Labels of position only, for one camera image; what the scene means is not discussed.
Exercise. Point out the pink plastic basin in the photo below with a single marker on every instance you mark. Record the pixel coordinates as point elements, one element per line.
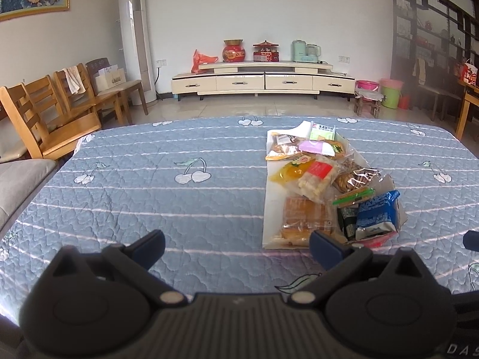
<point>366,85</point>

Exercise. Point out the clear yellow-edged snack packet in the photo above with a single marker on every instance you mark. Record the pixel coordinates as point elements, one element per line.
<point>282,146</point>

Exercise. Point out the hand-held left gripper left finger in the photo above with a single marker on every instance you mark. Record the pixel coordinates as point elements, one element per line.
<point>149,246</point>

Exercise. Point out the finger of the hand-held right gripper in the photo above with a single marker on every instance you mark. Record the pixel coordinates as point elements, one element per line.
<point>472,241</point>

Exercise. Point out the dark wooden display cabinet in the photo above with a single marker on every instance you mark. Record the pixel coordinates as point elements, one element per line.
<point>430,15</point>

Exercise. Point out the red round jar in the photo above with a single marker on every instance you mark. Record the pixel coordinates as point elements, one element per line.
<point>234,53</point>

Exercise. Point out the white paper bag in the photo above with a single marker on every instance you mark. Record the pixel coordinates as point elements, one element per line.
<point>110,79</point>

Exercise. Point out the pink purple snack packet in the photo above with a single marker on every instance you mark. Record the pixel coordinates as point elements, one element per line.
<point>318,147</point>

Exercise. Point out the white wall socket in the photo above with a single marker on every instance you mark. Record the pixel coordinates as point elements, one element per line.
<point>161,62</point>
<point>344,59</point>

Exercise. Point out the light wooden table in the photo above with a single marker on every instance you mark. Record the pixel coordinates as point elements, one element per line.
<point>464,108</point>

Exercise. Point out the white standing air conditioner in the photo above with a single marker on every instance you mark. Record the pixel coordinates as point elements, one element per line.
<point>136,45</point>

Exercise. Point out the beige hanging cloth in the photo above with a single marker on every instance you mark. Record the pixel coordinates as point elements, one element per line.
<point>419,71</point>

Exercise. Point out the light green snack packet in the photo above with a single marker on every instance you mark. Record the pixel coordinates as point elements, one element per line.
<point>322,131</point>

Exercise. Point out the clear jug appliance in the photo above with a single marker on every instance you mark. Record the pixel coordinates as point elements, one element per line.
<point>313,54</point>

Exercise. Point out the clear cookie packet green strip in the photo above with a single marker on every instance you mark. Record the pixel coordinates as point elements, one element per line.
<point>355,177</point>

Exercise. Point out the light wooden chair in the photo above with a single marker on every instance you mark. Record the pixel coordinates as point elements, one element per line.
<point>108,99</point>
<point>41,89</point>
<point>67,134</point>

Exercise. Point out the orange bread packet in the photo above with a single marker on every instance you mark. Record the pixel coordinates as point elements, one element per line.
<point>295,236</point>

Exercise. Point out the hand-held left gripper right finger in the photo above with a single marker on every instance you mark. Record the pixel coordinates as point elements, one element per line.
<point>323,248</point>

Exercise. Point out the mint green kitchen appliance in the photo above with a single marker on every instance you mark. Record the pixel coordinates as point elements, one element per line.
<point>299,51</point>

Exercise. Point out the red pagoda gift box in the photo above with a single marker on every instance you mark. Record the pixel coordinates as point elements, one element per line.
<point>266,53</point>

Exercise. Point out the blue snack packet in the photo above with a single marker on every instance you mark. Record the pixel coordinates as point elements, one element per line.
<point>378,213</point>

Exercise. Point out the yellow jelly packet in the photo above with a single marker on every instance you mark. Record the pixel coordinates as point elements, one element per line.
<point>288,172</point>

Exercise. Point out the red white gift bag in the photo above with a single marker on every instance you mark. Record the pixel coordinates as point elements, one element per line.
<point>470,73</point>

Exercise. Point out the red plastic bag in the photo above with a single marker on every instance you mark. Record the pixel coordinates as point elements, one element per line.
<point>202,63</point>

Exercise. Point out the cream television cabinet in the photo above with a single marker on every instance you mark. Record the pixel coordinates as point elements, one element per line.
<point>262,80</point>

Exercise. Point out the small red bucket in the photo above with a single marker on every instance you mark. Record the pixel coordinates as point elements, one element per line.
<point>404,103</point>

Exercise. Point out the small wooden stool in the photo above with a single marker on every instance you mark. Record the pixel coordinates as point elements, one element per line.
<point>368,101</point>

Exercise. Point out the dark green snack packet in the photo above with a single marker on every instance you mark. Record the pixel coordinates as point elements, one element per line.
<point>348,222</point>

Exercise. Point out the green plastic bucket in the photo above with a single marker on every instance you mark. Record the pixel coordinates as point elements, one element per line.
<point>391,95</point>

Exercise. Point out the brown biscuit packet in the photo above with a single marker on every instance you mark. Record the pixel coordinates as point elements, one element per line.
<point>307,213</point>

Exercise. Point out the clear packet with red label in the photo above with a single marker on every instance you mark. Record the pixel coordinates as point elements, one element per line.
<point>318,177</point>

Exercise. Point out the blue quilted cherry blanket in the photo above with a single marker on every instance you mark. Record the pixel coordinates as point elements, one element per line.
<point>149,194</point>

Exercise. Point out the pale towel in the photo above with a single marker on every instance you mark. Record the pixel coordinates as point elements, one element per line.
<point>75,80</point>

